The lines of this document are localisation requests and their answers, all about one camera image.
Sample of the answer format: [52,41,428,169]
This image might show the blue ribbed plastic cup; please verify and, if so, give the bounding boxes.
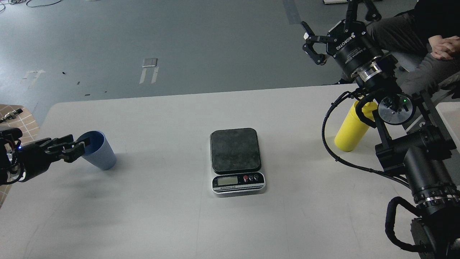
[77,131,117,171]

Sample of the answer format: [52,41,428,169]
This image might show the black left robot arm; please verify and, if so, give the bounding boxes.
[0,109,92,185]

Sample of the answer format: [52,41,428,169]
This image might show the yellow squeeze seasoning bottle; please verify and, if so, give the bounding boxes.
[335,101,370,152]

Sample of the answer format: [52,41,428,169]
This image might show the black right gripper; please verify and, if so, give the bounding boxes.
[300,0,384,78]

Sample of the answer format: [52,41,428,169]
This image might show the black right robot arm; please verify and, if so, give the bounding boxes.
[301,0,459,259]

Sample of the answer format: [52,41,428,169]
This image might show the black floor cable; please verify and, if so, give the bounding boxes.
[0,0,63,9]

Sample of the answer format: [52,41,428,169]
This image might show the seated person clasped hands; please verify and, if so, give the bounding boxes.
[428,35,460,60]

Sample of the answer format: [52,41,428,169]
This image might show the seated person in black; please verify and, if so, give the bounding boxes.
[332,0,460,99]

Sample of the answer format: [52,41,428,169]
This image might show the grey floor plate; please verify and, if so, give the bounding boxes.
[142,58,158,68]

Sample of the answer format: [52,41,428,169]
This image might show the black digital kitchen scale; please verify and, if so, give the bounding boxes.
[210,128,266,195]

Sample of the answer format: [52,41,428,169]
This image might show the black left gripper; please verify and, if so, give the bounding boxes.
[18,135,90,182]

